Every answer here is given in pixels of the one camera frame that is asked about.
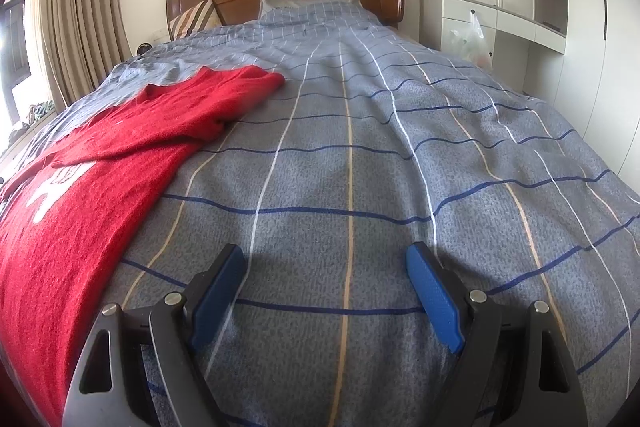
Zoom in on striped cushion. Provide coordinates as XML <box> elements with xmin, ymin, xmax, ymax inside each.
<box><xmin>169</xmin><ymin>0</ymin><xmax>223</xmax><ymax>40</ymax></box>

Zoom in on beige curtain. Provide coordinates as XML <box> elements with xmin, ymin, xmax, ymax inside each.
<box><xmin>39</xmin><ymin>0</ymin><xmax>136</xmax><ymax>108</ymax></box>

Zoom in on white wardrobe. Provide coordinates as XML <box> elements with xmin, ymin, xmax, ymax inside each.
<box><xmin>525</xmin><ymin>0</ymin><xmax>640</xmax><ymax>188</ymax></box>

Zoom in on white built-in desk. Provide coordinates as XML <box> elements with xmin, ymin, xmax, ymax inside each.
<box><xmin>419</xmin><ymin>0</ymin><xmax>568</xmax><ymax>72</ymax></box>

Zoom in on grey pillow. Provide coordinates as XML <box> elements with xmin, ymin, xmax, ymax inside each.
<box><xmin>258</xmin><ymin>0</ymin><xmax>362</xmax><ymax>20</ymax></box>

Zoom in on clutter on windowsill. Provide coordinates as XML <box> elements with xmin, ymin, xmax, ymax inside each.
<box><xmin>10</xmin><ymin>99</ymin><xmax>56</xmax><ymax>138</ymax></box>

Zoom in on blue checked duvet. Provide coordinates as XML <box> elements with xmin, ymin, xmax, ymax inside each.
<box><xmin>0</xmin><ymin>0</ymin><xmax>640</xmax><ymax>427</ymax></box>

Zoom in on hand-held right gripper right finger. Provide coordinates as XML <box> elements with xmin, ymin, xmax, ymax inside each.
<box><xmin>405</xmin><ymin>242</ymin><xmax>586</xmax><ymax>427</ymax></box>

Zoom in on white plastic bag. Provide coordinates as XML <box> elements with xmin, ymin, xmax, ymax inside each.
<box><xmin>447</xmin><ymin>9</ymin><xmax>493</xmax><ymax>68</ymax></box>

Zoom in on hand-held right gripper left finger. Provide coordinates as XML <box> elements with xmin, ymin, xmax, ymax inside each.
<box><xmin>62</xmin><ymin>243</ymin><xmax>247</xmax><ymax>427</ymax></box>

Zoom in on red knit sweater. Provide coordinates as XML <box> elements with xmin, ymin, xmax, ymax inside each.
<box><xmin>0</xmin><ymin>66</ymin><xmax>286</xmax><ymax>427</ymax></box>

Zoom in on window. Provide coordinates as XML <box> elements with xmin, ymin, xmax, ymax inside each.
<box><xmin>0</xmin><ymin>0</ymin><xmax>31</xmax><ymax>118</ymax></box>

